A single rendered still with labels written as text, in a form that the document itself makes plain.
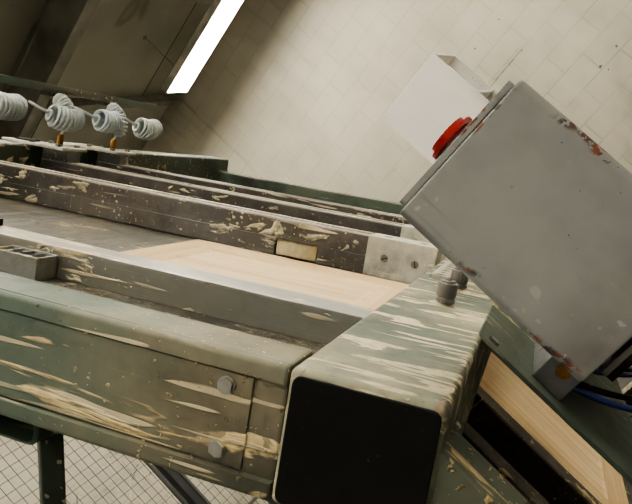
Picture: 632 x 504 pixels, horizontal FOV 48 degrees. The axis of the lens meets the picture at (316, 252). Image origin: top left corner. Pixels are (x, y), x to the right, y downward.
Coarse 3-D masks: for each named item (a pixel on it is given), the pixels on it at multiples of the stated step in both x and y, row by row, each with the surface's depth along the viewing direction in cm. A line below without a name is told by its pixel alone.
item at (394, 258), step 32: (0, 160) 156; (0, 192) 150; (32, 192) 147; (64, 192) 145; (96, 192) 143; (128, 192) 140; (160, 192) 142; (160, 224) 139; (192, 224) 136; (224, 224) 134; (256, 224) 132; (288, 224) 130; (320, 224) 133; (320, 256) 129; (352, 256) 127; (384, 256) 125; (416, 256) 123
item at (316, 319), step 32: (64, 256) 88; (96, 256) 86; (128, 256) 89; (128, 288) 85; (160, 288) 84; (192, 288) 83; (224, 288) 81; (256, 288) 82; (256, 320) 80; (288, 320) 79; (320, 320) 78; (352, 320) 77
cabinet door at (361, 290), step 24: (192, 240) 123; (192, 264) 103; (216, 264) 106; (240, 264) 109; (264, 264) 112; (288, 264) 114; (312, 264) 118; (288, 288) 97; (312, 288) 100; (336, 288) 102; (360, 288) 105; (384, 288) 107
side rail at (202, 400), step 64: (0, 320) 61; (64, 320) 58; (128, 320) 58; (192, 320) 61; (0, 384) 62; (64, 384) 60; (128, 384) 58; (192, 384) 56; (256, 384) 54; (128, 448) 58; (192, 448) 56; (256, 448) 55
